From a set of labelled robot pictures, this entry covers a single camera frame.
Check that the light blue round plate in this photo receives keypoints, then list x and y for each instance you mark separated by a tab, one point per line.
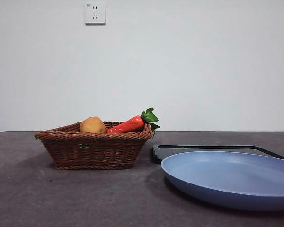
227	175

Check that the orange carrot with green leaves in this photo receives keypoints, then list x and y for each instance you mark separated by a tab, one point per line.
129	124

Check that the black cutting board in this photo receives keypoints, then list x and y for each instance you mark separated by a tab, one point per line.
157	154

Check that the tan potato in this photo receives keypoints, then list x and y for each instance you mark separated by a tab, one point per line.
92	125

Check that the brown wicker basket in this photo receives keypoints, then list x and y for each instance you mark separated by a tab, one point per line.
92	149

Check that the white wall socket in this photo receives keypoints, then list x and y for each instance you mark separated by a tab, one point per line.
95	13

